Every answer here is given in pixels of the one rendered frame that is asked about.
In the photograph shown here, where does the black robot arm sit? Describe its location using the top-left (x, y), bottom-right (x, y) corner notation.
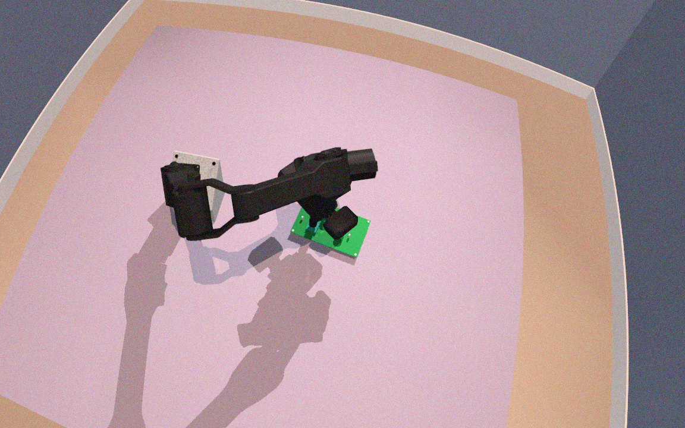
top-left (161, 147), bottom-right (378, 241)

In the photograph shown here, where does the green circuit board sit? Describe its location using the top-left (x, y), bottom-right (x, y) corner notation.
top-left (290, 207), bottom-right (371, 259)

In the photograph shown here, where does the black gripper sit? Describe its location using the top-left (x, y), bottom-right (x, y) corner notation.
top-left (278, 161), bottom-right (358, 240)

